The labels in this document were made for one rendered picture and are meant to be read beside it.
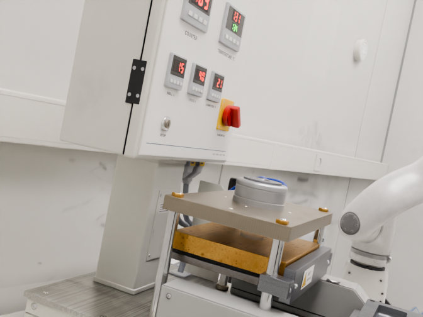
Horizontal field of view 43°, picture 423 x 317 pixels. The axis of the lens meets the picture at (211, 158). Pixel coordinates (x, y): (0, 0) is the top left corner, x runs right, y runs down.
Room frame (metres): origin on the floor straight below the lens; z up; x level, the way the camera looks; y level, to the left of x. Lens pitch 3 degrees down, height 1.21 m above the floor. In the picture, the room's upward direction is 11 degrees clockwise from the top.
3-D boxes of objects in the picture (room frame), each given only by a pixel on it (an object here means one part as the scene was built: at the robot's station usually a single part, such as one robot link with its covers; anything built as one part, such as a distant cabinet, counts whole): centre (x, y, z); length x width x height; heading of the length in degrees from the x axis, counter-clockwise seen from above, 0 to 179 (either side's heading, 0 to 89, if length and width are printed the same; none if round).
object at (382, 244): (1.16, -0.38, 1.08); 0.09 x 0.08 x 0.13; 136
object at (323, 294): (0.91, -0.21, 0.96); 0.26 x 0.05 x 0.07; 67
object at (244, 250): (0.82, -0.09, 1.07); 0.22 x 0.17 x 0.10; 157
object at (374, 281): (1.17, -0.38, 0.94); 0.10 x 0.08 x 0.11; 72
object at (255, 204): (0.84, -0.06, 1.08); 0.31 x 0.24 x 0.13; 157
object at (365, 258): (1.17, -0.38, 1.00); 0.09 x 0.08 x 0.03; 72
